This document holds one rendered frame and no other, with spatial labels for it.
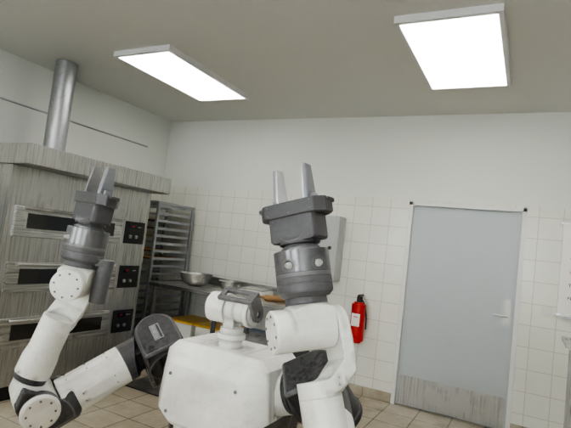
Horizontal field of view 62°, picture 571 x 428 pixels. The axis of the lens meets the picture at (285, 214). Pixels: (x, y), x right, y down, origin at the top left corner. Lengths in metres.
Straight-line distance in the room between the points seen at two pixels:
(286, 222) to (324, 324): 0.17
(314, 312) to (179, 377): 0.42
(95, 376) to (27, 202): 3.18
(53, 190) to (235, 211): 2.39
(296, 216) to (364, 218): 4.50
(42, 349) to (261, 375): 0.46
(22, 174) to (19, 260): 0.67
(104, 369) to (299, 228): 0.62
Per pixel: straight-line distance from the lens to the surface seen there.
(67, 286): 1.07
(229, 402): 0.99
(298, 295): 0.72
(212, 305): 1.06
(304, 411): 0.73
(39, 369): 1.14
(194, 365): 1.04
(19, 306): 4.36
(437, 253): 5.06
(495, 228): 5.01
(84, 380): 1.18
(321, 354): 0.98
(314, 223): 0.73
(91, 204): 1.09
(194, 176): 6.44
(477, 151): 5.11
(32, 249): 4.33
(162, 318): 1.20
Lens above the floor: 1.47
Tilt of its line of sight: 4 degrees up
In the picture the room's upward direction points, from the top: 7 degrees clockwise
